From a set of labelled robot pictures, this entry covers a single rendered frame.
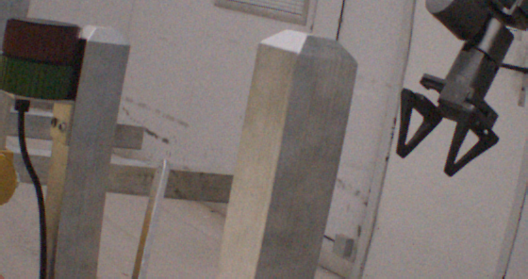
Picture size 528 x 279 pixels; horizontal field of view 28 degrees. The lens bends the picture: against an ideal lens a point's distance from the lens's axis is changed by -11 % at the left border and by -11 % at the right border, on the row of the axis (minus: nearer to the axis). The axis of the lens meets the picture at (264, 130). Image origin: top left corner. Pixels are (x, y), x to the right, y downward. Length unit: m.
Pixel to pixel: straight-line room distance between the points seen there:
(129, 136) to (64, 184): 0.63
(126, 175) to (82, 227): 0.34
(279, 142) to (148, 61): 6.13
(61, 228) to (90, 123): 0.08
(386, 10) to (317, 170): 4.28
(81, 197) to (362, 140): 4.11
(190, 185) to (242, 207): 0.59
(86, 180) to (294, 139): 0.26
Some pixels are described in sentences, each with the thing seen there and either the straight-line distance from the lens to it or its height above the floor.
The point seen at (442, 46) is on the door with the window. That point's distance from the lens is 4.49.
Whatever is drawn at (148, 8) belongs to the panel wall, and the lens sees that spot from 6.76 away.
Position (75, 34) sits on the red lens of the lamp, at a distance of 0.73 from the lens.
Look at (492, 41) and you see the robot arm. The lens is 1.32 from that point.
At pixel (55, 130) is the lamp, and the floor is 1.03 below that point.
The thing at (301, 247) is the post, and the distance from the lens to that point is 0.54.
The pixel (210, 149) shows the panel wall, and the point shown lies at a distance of 5.89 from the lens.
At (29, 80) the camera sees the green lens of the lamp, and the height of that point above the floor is 1.07.
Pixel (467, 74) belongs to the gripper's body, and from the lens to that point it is 1.31.
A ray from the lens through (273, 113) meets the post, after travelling 0.53.
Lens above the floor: 1.15
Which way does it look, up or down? 7 degrees down
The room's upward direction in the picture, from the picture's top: 11 degrees clockwise
